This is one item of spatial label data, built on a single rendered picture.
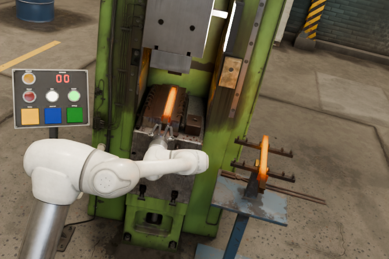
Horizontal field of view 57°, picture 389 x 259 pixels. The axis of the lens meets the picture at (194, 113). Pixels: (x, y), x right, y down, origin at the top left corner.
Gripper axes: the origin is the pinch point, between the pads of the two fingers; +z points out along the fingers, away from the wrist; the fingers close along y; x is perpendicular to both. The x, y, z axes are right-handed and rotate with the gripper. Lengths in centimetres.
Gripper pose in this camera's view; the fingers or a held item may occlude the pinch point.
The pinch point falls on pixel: (164, 122)
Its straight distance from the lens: 188.4
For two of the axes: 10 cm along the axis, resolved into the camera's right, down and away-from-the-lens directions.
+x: 1.8, -8.3, -5.3
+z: 0.7, -5.2, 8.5
